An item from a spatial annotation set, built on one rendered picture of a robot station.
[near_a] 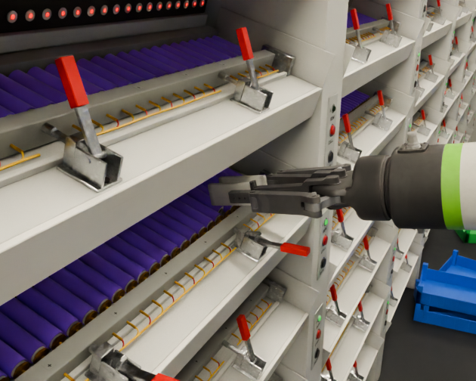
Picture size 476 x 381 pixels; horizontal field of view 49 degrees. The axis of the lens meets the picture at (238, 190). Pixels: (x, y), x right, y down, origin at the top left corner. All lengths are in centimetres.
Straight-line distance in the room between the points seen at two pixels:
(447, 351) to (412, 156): 162
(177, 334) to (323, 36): 45
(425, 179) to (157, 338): 31
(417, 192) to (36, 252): 38
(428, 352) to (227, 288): 157
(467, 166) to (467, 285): 185
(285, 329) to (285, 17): 48
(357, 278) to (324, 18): 80
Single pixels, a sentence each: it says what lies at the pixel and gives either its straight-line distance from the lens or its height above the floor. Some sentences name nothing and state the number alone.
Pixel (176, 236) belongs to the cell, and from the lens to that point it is 64.
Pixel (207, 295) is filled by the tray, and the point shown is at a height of 94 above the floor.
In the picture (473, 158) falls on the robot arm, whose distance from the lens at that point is 57.
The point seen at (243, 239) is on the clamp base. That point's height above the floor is 96.
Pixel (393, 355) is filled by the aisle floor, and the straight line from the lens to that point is 208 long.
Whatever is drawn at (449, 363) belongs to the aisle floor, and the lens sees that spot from 211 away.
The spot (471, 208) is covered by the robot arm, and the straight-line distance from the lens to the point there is 57.
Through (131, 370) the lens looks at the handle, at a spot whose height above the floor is 96.
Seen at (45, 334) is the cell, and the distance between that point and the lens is 51.
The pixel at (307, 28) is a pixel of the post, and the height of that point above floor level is 120.
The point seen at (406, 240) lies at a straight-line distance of 207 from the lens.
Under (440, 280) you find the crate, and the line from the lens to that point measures 240.
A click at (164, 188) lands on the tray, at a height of 110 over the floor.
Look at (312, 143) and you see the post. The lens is 80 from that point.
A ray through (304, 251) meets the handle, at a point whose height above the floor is 96.
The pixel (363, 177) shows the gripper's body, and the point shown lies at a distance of 59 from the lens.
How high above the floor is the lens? 127
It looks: 22 degrees down
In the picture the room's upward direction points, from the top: straight up
